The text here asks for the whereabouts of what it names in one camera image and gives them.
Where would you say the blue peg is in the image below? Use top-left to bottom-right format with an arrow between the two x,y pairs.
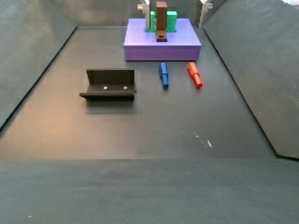
158,63 -> 169,89

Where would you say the red peg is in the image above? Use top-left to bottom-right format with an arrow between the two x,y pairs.
186,62 -> 202,88

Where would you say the purple base block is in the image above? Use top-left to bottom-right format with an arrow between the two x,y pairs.
124,18 -> 201,61

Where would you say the green U-shaped block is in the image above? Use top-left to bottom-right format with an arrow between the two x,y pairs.
145,11 -> 177,32

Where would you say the brown L-shaped bracket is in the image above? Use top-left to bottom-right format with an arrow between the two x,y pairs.
154,1 -> 166,42

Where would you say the right aluminium frame post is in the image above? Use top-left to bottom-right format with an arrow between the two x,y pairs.
198,0 -> 212,27

